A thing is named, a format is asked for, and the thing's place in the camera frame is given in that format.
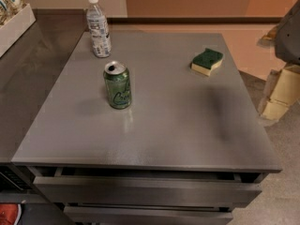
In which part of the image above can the red object on floor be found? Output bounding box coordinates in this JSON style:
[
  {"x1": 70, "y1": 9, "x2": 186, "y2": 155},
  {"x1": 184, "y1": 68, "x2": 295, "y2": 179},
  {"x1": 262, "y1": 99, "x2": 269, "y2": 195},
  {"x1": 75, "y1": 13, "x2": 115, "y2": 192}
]
[{"x1": 0, "y1": 203, "x2": 22, "y2": 225}]

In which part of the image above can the dark side counter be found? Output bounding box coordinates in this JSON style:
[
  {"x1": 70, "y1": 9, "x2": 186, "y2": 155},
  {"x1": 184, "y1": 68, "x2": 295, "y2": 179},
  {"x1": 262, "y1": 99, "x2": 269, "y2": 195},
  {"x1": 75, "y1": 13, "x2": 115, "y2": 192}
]
[{"x1": 0, "y1": 9, "x2": 86, "y2": 163}]

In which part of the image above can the green soda can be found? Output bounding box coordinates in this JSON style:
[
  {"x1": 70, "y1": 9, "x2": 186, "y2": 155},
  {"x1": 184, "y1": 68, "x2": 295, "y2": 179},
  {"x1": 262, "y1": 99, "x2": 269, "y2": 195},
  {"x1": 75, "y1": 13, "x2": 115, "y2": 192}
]
[{"x1": 103, "y1": 61, "x2": 131, "y2": 110}]

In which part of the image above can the steel drawer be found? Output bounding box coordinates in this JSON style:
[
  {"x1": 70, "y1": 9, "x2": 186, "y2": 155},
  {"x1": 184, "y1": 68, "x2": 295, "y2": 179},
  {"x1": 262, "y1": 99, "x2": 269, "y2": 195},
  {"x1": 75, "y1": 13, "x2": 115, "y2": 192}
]
[
  {"x1": 64, "y1": 206, "x2": 233, "y2": 225},
  {"x1": 34, "y1": 168, "x2": 262, "y2": 207}
]

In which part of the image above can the clear plastic water bottle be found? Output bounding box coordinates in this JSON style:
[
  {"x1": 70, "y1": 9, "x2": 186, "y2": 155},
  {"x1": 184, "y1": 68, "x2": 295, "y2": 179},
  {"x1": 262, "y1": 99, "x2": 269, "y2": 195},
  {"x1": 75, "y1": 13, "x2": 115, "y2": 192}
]
[{"x1": 86, "y1": 0, "x2": 112, "y2": 58}]

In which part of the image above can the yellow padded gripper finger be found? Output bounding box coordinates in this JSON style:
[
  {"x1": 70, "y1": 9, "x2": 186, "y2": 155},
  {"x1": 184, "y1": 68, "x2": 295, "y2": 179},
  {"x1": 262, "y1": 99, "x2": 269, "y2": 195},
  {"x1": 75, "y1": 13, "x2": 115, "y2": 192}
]
[{"x1": 259, "y1": 64, "x2": 300, "y2": 121}]

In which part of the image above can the white box with snacks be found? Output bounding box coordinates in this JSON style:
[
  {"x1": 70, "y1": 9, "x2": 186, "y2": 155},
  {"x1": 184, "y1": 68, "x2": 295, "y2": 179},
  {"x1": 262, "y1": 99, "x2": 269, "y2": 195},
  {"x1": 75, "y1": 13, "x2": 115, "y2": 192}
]
[{"x1": 0, "y1": 0, "x2": 36, "y2": 57}]

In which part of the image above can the green and yellow sponge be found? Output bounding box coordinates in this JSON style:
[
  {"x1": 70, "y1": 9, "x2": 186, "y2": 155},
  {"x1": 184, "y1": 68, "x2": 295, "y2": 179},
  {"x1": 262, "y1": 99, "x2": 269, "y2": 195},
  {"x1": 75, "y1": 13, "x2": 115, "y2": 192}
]
[{"x1": 191, "y1": 48, "x2": 223, "y2": 76}]

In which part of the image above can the upper steel drawer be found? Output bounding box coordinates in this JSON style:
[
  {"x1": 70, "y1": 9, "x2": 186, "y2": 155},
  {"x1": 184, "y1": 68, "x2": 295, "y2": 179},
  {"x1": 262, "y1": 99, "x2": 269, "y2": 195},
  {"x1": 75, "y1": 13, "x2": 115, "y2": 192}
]
[{"x1": 34, "y1": 168, "x2": 262, "y2": 207}]

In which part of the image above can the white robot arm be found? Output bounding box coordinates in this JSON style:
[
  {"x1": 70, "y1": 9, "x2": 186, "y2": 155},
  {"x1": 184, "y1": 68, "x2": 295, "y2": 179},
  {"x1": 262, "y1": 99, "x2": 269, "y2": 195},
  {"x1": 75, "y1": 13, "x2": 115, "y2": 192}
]
[{"x1": 258, "y1": 0, "x2": 300, "y2": 121}]

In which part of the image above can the lower steel drawer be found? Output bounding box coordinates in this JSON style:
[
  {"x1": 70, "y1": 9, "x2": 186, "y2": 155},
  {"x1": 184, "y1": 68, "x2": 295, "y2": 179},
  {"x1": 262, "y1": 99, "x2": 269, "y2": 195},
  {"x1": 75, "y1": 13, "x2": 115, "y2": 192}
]
[{"x1": 64, "y1": 206, "x2": 233, "y2": 225}]

